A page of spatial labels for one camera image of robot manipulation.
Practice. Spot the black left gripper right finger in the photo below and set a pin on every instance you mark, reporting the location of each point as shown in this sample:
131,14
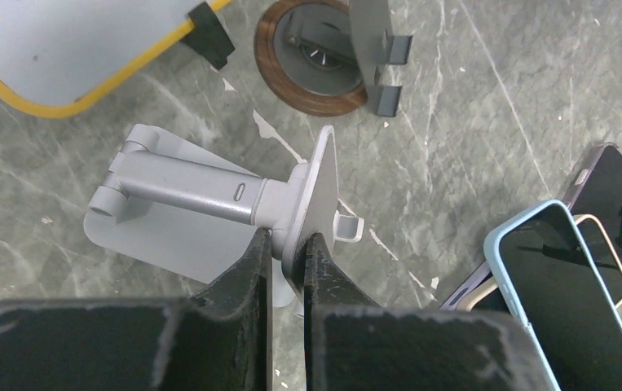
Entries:
353,343

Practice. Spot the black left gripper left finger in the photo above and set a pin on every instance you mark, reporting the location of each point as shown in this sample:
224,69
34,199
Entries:
214,340

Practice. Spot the beige pink case phone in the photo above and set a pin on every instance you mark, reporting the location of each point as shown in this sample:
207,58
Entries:
480,291

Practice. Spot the silver metal phone stand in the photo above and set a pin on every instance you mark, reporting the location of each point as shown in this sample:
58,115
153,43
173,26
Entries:
174,205

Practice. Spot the blue case phone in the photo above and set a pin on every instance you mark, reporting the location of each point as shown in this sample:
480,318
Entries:
552,287

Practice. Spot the lilac case phone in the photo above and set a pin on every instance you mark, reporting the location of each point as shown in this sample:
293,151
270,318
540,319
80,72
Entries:
596,190

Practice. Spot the yellow framed whiteboard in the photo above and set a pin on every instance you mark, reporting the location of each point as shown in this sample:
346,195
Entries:
57,58

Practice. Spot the wooden round phone stand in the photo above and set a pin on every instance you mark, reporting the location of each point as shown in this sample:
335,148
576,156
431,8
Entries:
327,58

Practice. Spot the black whiteboard foot clip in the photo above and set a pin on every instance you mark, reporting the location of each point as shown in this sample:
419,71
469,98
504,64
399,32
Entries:
209,38

